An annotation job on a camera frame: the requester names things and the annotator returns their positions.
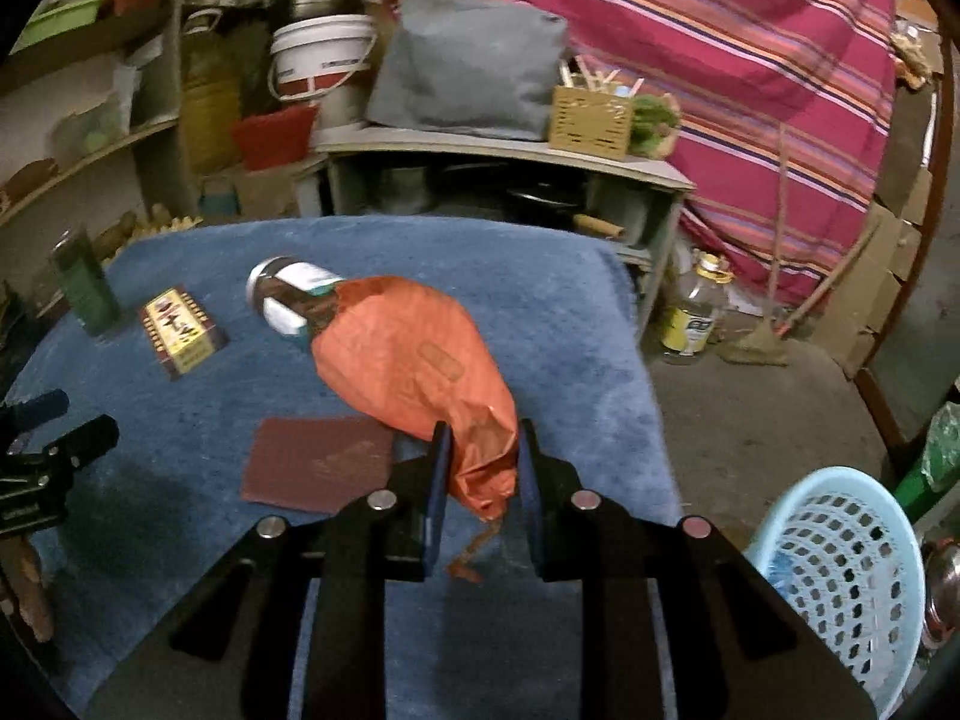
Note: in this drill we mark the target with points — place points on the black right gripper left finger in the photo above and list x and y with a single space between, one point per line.
292 611

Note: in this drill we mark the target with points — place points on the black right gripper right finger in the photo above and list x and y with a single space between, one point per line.
675 622

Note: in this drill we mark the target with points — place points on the orange paper bag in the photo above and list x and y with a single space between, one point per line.
410 356

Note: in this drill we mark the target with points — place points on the maroon scouring pad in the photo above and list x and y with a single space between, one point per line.
317 465

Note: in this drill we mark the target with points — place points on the light blue plastic basket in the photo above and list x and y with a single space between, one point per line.
839 548

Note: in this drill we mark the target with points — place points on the blue fuzzy table mat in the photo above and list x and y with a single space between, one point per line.
556 311

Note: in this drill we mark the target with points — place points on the steel pot red lid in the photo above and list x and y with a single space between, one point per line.
941 610

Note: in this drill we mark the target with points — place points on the glass jar white label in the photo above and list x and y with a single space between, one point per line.
296 299

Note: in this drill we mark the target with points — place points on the straw broom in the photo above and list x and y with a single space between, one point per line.
765 344

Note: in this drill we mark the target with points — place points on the clear oil jug yellow label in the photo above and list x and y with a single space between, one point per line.
695 306

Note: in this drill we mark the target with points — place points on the red plastic tub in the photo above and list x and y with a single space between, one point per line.
274 140

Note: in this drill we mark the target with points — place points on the grey wooden side shelf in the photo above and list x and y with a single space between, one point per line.
632 204

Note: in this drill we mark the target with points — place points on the yellow oil canister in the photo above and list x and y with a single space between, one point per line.
211 95

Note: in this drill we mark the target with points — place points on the green plastic basin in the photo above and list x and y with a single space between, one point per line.
57 20

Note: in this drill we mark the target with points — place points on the white plastic bucket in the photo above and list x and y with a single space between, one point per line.
311 58

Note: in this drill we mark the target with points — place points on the green vegetable bunch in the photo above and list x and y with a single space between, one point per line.
655 127

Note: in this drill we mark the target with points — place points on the tan woven utensil basket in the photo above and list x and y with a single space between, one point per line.
591 111

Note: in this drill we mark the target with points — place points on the grey fabric cover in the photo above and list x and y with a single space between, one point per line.
474 67

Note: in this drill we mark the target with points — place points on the red striped curtain cloth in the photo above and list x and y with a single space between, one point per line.
786 108

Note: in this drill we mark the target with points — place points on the wooden wall shelf unit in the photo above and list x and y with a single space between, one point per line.
91 130

